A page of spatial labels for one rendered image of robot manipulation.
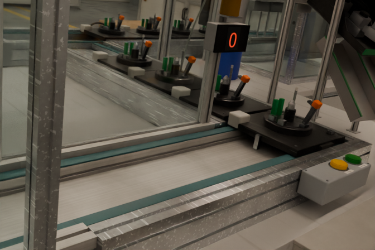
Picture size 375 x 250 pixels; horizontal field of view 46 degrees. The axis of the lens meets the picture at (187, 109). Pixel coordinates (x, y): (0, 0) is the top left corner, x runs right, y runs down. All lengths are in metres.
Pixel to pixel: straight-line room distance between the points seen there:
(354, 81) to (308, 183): 0.56
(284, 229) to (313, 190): 0.12
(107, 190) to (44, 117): 0.43
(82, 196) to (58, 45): 0.46
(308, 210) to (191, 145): 0.33
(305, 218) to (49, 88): 0.73
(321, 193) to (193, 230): 0.34
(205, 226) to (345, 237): 0.34
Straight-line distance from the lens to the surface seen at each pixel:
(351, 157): 1.18
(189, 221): 0.83
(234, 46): 1.16
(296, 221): 1.05
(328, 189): 1.05
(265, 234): 0.98
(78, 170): 0.97
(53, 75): 0.51
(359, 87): 1.54
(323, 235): 1.04
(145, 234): 0.76
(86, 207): 0.87
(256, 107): 1.42
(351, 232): 1.08
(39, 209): 0.57
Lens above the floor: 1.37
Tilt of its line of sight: 18 degrees down
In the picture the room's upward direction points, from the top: 8 degrees clockwise
